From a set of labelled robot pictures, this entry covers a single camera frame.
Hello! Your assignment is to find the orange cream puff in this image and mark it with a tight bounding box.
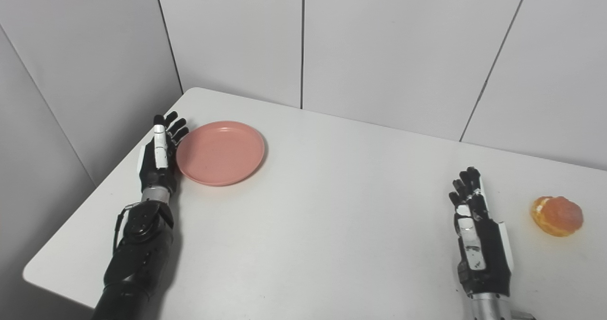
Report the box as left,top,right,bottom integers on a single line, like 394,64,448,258
530,196,584,238

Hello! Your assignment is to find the pink round plate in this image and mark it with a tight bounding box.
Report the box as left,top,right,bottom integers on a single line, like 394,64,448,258
175,120,266,187

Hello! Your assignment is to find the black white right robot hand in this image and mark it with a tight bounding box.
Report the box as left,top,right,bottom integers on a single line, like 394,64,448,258
448,166,514,298

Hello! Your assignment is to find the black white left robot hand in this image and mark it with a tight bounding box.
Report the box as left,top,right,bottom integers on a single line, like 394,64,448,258
137,111,190,202

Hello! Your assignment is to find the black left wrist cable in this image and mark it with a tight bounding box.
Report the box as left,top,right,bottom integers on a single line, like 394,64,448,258
112,203,139,255

